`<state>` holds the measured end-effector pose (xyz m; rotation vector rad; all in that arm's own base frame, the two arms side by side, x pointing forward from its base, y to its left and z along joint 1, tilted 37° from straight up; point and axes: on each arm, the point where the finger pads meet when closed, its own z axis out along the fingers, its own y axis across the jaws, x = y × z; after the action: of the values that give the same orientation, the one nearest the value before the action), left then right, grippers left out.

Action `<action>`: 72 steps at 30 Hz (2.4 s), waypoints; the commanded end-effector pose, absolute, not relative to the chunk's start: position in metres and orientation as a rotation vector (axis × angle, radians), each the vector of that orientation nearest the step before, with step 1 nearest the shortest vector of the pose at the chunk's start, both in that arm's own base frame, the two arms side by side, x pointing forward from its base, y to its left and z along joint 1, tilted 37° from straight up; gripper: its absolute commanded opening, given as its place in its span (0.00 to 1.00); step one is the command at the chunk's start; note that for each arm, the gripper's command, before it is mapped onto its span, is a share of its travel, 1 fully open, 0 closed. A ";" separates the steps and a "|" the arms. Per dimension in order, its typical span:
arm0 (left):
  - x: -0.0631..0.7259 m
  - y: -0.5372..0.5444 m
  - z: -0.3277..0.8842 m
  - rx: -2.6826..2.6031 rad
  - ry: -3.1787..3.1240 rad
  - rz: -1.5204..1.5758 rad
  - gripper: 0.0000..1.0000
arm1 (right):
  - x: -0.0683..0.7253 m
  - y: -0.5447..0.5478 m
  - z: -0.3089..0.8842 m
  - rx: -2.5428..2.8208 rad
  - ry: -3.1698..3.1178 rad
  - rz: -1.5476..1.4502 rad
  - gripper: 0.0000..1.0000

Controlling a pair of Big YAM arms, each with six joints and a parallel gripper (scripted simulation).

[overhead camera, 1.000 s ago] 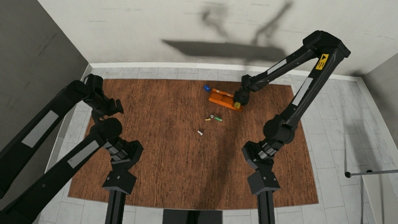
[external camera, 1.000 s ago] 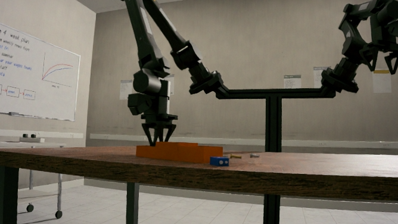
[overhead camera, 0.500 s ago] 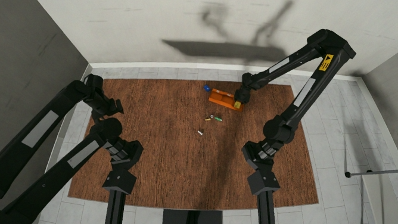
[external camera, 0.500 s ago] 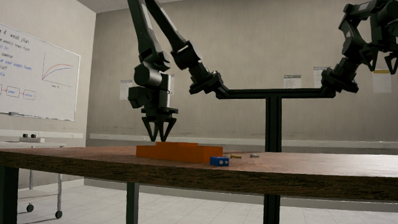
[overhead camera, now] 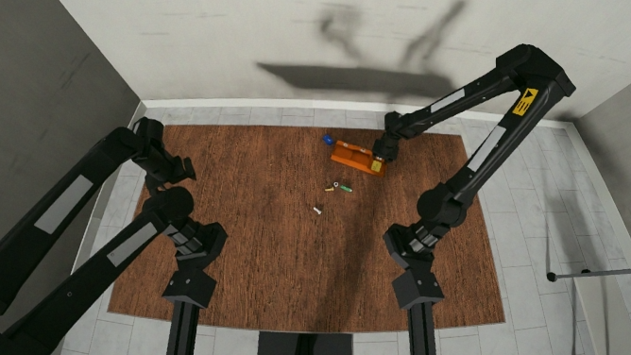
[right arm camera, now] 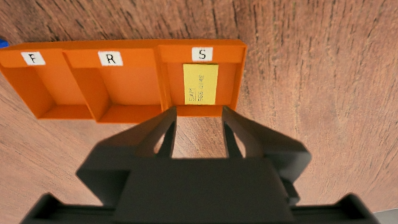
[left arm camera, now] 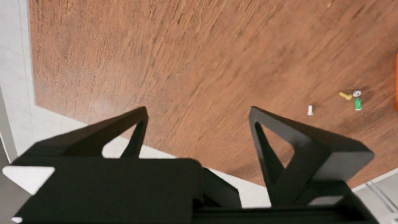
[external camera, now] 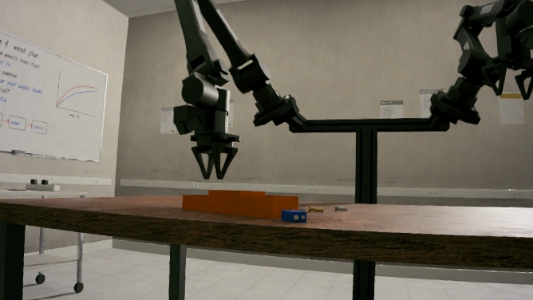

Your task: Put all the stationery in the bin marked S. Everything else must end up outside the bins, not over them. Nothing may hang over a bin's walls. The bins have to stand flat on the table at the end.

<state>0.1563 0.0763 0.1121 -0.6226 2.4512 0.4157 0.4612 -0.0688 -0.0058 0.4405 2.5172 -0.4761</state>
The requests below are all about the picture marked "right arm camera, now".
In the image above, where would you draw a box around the orange rack of bins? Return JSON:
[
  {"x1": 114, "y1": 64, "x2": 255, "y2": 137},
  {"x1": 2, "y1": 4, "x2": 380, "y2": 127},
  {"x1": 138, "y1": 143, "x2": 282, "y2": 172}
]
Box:
[{"x1": 0, "y1": 39, "x2": 247, "y2": 124}]

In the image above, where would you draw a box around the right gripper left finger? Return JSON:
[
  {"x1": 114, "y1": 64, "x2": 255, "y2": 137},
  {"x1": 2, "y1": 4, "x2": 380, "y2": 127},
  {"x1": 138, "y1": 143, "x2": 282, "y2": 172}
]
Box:
[{"x1": 87, "y1": 106, "x2": 177, "y2": 157}]

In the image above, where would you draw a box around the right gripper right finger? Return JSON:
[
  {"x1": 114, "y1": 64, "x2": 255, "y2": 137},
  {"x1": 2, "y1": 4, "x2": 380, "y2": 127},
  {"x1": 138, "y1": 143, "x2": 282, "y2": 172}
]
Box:
[{"x1": 221, "y1": 105, "x2": 313, "y2": 185}]

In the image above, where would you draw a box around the yellow sticky note pad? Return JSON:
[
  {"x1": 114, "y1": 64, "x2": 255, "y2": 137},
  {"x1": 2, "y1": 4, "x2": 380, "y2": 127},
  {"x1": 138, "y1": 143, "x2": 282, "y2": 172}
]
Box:
[{"x1": 183, "y1": 62, "x2": 218, "y2": 104}]

